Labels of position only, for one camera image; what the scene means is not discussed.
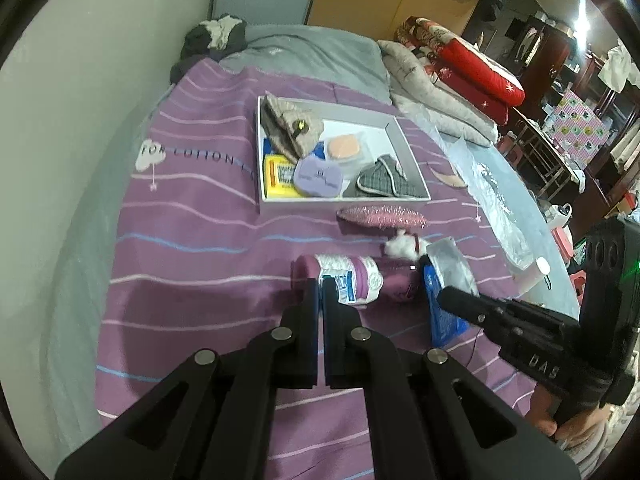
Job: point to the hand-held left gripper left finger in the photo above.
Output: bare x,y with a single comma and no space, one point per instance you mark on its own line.
307,320

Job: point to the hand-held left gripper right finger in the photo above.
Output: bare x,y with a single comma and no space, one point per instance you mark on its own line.
335,320

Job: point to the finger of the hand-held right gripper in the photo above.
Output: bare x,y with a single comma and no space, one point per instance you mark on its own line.
426,261
465,305

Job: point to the blue foil packet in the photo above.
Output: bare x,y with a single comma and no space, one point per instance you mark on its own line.
440,320

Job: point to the purple bottle with white label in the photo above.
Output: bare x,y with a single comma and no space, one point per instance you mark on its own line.
310,267

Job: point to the lavender plastic case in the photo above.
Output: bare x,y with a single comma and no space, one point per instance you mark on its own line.
317,177

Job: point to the peach sponge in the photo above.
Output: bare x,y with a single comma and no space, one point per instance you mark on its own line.
342,147

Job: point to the white shallow box tray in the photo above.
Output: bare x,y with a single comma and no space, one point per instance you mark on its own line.
375,127

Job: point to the yellow packet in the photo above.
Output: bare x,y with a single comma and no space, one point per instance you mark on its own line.
277,180

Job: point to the beige plaid pouch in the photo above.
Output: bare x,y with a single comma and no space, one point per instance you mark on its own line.
295,132

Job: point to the person's right hand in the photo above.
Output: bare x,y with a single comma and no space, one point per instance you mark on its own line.
542,420

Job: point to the small white plush toy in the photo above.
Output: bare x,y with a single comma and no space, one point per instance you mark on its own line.
400,247

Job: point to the pink hairbrush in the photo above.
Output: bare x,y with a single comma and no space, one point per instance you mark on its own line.
380,217

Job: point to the small white bottle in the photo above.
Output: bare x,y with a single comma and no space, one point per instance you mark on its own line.
537,272

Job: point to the grey checked slipper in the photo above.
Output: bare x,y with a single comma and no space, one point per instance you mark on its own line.
385,182

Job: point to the clear plastic sheet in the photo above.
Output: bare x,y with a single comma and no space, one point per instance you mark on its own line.
495,195

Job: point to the small white appliance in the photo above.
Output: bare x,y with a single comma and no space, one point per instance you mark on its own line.
559,214

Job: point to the purple striped bedsheet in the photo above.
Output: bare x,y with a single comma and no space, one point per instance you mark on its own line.
200,235

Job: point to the beige quilt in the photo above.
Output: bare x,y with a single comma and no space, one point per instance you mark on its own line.
440,100

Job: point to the blue cartoon eye mask packet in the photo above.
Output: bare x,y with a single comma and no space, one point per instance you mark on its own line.
270,147

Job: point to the colourful patterned box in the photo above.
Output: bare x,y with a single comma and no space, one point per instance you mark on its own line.
580,125

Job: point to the red quilt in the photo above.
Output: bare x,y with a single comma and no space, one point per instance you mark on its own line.
480,70

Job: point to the dark wooden cabinet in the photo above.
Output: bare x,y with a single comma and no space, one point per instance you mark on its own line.
550,60

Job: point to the grey blanket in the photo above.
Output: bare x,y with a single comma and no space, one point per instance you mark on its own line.
310,55

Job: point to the white hanging cloth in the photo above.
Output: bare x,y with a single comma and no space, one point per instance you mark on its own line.
620,67

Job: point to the dark crumpled clothes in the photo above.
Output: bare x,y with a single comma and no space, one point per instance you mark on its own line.
205,42

